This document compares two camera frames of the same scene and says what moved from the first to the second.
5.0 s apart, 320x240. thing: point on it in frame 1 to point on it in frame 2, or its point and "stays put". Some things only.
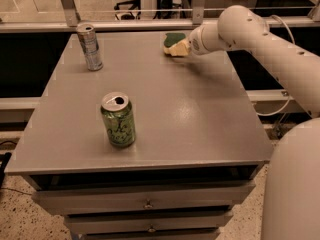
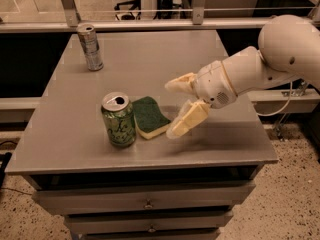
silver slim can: [91, 47] stays put
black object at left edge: [4, 159] stays put
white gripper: [197, 43] to [212, 83]
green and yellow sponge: [173, 38] to [148, 117]
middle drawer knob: [151, 229] stays put
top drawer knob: [148, 205] stays put
